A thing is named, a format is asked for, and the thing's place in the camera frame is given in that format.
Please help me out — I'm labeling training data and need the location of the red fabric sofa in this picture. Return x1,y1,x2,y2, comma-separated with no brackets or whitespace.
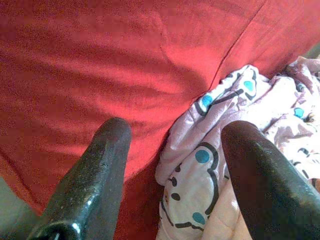
0,0,320,240

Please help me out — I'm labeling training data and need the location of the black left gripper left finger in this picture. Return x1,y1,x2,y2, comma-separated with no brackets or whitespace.
27,117,133,240

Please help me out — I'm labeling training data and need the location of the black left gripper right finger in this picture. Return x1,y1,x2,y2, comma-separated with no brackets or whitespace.
221,121,320,240

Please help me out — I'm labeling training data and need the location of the pink cartoon print quilt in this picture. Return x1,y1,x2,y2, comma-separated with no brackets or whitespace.
156,56,320,240

